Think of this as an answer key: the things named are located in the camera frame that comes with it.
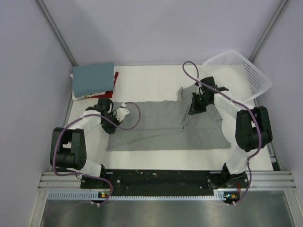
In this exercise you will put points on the folded blue t-shirt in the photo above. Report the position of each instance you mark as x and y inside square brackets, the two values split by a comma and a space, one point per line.
[103, 71]

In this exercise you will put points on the corner aluminium post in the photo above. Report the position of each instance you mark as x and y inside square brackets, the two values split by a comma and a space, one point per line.
[55, 30]
[269, 28]

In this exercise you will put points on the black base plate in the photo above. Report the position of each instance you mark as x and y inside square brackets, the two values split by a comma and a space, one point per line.
[225, 181]

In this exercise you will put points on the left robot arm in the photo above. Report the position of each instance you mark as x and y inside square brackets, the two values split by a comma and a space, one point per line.
[68, 147]

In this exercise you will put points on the left corner aluminium post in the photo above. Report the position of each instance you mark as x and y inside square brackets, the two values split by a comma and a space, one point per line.
[55, 30]

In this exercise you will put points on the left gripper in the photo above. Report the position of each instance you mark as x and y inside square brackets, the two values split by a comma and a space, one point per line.
[111, 130]

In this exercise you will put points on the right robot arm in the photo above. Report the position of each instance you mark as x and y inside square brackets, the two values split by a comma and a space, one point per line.
[252, 129]

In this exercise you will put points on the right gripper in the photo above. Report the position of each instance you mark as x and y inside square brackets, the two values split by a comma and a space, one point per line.
[194, 109]

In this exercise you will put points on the right corner aluminium post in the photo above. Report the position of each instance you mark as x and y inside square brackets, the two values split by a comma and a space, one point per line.
[269, 28]

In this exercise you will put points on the white plastic basket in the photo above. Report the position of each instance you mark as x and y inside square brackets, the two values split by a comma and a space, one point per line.
[232, 70]

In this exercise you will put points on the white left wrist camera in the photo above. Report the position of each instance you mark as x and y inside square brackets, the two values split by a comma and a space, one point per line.
[121, 112]

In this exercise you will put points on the grey t-shirt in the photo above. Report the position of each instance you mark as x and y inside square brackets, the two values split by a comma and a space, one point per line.
[167, 125]

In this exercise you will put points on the folded red t-shirt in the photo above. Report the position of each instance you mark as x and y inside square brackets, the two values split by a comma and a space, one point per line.
[108, 94]

